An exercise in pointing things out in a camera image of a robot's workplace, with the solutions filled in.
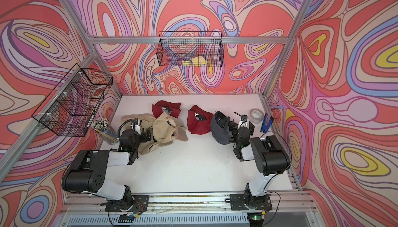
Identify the grey Colorado cap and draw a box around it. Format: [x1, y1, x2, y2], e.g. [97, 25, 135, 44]
[210, 111, 233, 145]

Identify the beige cap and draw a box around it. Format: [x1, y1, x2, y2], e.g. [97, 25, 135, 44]
[152, 112, 188, 144]
[138, 141, 170, 155]
[120, 113, 156, 131]

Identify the red Colorado cap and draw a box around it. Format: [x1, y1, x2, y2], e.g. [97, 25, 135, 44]
[187, 105, 214, 135]

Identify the dark red cap front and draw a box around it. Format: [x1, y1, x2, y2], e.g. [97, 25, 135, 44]
[152, 100, 181, 118]

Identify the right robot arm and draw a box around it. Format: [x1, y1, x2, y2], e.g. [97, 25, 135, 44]
[226, 128, 291, 212]

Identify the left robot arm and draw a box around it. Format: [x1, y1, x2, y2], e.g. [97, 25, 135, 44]
[61, 128, 152, 215]

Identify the clear tape roll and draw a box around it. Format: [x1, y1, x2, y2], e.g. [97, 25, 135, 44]
[248, 109, 265, 124]

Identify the cup of pencils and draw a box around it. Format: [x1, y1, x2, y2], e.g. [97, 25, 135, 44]
[91, 118, 119, 145]

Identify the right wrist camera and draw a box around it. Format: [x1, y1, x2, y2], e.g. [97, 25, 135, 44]
[238, 115, 249, 128]

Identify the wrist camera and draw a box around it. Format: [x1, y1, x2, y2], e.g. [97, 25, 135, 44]
[131, 119, 142, 135]
[238, 115, 249, 128]

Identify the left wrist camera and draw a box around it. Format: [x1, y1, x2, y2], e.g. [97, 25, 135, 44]
[131, 119, 142, 135]

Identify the black wire basket left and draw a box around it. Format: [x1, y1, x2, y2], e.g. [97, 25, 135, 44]
[32, 64, 113, 137]

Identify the black wire basket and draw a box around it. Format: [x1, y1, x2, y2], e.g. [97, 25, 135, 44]
[32, 64, 113, 137]
[156, 31, 224, 67]

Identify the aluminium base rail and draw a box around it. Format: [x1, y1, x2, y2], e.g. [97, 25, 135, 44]
[55, 191, 324, 227]

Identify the black wire basket back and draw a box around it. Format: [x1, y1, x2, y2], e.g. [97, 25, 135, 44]
[156, 31, 224, 67]

